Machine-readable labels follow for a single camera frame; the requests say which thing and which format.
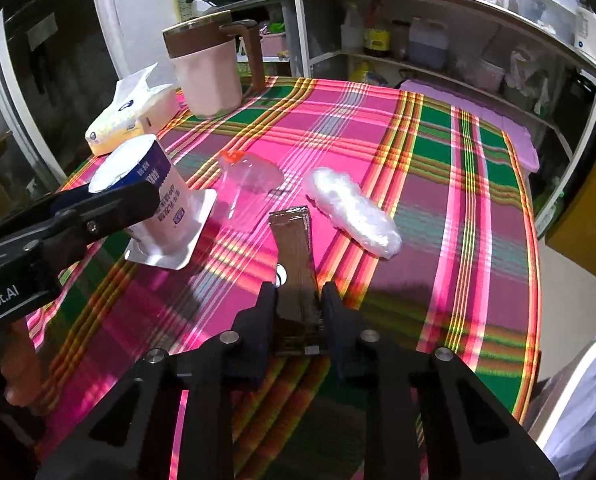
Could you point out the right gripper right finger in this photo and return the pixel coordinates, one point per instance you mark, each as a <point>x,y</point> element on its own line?
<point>427,415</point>

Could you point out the white round trash bin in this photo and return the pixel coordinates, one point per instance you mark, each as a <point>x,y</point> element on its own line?
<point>551,396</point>

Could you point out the blue white yogurt cup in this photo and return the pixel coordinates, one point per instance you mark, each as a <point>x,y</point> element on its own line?
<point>168,236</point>

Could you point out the white electric kettle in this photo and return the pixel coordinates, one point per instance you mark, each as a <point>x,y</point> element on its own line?
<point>585,29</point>

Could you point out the clear plastic container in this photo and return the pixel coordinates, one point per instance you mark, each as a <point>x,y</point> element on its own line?
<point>549,15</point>

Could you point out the yellow power strip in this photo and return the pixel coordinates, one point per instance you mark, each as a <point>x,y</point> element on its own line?
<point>185,9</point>

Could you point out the yellow label bottle on shelf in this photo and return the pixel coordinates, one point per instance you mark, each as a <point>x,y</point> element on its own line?
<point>377,35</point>

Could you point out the pink lidded storage box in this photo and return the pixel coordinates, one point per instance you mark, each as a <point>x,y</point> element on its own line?
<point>518,134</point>

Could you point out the pink brown jug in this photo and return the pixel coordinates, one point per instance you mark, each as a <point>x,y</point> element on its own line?
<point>203,53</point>

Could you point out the white metal shelf unit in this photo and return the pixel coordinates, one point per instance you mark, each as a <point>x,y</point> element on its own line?
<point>549,86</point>

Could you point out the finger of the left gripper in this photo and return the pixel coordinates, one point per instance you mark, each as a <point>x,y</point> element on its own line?
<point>104,213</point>
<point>68,199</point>

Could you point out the white yellow tissue pack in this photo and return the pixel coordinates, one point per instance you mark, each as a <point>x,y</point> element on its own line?
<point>136,109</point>

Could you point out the translucent trash bag liner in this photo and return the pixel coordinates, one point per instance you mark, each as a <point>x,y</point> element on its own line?
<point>573,440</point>

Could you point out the person's left hand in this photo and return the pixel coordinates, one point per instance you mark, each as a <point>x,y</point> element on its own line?
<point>19,364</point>

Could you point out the pink plaid tablecloth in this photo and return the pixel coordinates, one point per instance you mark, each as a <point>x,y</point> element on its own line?
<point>466,276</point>

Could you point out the pink bucket on shelf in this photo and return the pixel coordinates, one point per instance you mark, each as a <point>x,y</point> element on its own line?
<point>487,76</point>

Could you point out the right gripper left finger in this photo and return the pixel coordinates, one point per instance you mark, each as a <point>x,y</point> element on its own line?
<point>170,415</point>

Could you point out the crumpled clear plastic wrap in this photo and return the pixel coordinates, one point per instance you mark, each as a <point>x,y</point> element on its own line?
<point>337,196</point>

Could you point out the large oil jug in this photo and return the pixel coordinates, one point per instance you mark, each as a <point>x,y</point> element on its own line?
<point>428,43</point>

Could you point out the brown snack wrapper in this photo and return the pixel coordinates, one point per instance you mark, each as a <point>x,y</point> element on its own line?
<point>298,295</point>

